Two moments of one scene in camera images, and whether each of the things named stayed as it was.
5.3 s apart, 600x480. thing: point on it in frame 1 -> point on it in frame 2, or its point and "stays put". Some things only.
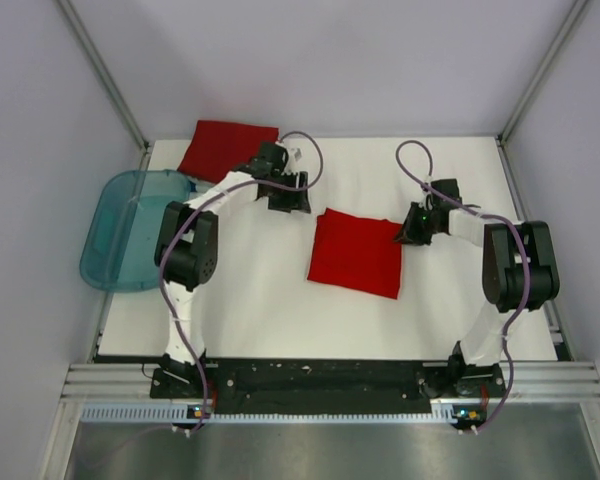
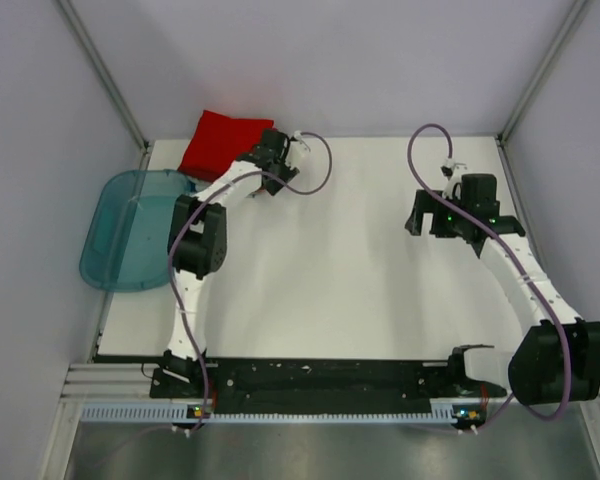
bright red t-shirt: [357, 252] -> [219, 140]
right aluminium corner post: [575, 10] stays put
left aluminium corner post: [105, 79] stays put
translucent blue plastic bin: [117, 251] stays put
